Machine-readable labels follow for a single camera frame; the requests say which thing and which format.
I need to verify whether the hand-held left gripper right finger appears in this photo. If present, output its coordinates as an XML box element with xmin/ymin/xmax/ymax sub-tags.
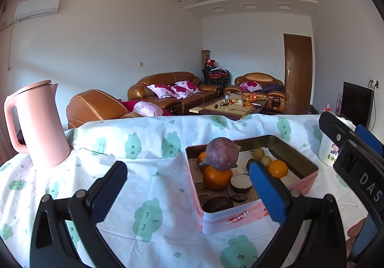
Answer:
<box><xmin>248</xmin><ymin>161</ymin><xmax>351</xmax><ymax>268</ymax></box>

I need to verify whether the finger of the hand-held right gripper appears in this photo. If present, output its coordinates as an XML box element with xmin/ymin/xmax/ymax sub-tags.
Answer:
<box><xmin>355</xmin><ymin>125</ymin><xmax>384</xmax><ymax>158</ymax></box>
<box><xmin>319</xmin><ymin>110</ymin><xmax>357</xmax><ymax>149</ymax></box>

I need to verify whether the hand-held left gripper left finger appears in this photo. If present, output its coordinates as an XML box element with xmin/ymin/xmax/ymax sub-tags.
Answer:
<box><xmin>28</xmin><ymin>161</ymin><xmax>128</xmax><ymax>268</ymax></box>

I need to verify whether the medium orange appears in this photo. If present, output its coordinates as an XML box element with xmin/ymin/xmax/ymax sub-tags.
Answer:
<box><xmin>268</xmin><ymin>159</ymin><xmax>289</xmax><ymax>179</ymax></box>

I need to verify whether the pink metal tin box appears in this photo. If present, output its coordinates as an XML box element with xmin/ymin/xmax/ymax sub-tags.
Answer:
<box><xmin>185</xmin><ymin>134</ymin><xmax>319</xmax><ymax>234</ymax></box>

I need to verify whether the large orange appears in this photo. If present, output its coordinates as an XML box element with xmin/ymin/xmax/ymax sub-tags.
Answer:
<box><xmin>202</xmin><ymin>165</ymin><xmax>233</xmax><ymax>191</ymax></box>

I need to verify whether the white cartoon cup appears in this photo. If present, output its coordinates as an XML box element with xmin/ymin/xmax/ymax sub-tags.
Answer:
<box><xmin>318</xmin><ymin>130</ymin><xmax>341</xmax><ymax>168</ymax></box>

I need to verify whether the round pastry with pale top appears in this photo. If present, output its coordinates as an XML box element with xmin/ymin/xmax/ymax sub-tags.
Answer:
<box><xmin>228</xmin><ymin>174</ymin><xmax>253</xmax><ymax>203</ymax></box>

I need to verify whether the black television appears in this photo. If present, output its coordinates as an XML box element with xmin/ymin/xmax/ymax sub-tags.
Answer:
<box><xmin>340</xmin><ymin>81</ymin><xmax>375</xmax><ymax>131</ymax></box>

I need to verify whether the white cloud print tablecloth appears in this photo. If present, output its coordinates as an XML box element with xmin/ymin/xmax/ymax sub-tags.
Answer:
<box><xmin>0</xmin><ymin>113</ymin><xmax>384</xmax><ymax>268</ymax></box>

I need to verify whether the dark brown round pastry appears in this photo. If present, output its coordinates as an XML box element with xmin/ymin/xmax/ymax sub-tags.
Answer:
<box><xmin>203</xmin><ymin>197</ymin><xmax>235</xmax><ymax>213</ymax></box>

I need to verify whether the brown wooden door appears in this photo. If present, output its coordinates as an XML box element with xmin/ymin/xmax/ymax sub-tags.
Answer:
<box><xmin>283</xmin><ymin>33</ymin><xmax>312</xmax><ymax>107</ymax></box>

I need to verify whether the purple blanket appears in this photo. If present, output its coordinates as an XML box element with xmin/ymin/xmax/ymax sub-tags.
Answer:
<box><xmin>261</xmin><ymin>83</ymin><xmax>285</xmax><ymax>94</ymax></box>

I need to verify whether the wooden coffee table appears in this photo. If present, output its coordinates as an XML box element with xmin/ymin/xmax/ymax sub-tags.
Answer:
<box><xmin>189</xmin><ymin>94</ymin><xmax>268</xmax><ymax>120</ymax></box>

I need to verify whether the pile of small oranges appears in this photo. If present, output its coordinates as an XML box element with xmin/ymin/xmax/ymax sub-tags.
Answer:
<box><xmin>241</xmin><ymin>92</ymin><xmax>267</xmax><ymax>103</ymax></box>

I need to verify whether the brown leather chaise sofa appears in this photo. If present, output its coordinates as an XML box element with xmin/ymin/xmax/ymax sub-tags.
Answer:
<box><xmin>66</xmin><ymin>89</ymin><xmax>180</xmax><ymax>129</ymax></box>

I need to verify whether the pink electric kettle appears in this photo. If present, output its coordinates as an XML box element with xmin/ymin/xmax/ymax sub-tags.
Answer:
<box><xmin>4</xmin><ymin>80</ymin><xmax>72</xmax><ymax>169</ymax></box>

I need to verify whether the brown leather armchair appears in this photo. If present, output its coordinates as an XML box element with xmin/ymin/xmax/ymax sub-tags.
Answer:
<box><xmin>224</xmin><ymin>72</ymin><xmax>287</xmax><ymax>114</ymax></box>

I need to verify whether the pale pink pillow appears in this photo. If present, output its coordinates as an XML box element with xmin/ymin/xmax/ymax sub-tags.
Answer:
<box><xmin>133</xmin><ymin>101</ymin><xmax>164</xmax><ymax>117</ymax></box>

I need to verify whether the pink floral pillow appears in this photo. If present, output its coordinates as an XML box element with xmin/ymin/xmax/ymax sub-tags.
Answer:
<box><xmin>240</xmin><ymin>81</ymin><xmax>262</xmax><ymax>92</ymax></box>
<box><xmin>170</xmin><ymin>80</ymin><xmax>201</xmax><ymax>99</ymax></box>
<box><xmin>146</xmin><ymin>84</ymin><xmax>177</xmax><ymax>99</ymax></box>

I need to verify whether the stack of dark chairs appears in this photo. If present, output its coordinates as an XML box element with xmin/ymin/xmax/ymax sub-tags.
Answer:
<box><xmin>203</xmin><ymin>66</ymin><xmax>231</xmax><ymax>87</ymax></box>

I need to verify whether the brown leather three-seat sofa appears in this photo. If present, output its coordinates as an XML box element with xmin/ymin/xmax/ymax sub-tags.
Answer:
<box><xmin>127</xmin><ymin>71</ymin><xmax>224</xmax><ymax>114</ymax></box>

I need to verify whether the air conditioner pipe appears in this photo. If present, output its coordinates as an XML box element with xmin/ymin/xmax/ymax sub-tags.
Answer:
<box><xmin>6</xmin><ymin>20</ymin><xmax>15</xmax><ymax>71</ymax></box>

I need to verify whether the white wall air conditioner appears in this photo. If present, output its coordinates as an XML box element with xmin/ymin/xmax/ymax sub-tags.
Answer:
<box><xmin>14</xmin><ymin>0</ymin><xmax>61</xmax><ymax>21</ymax></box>

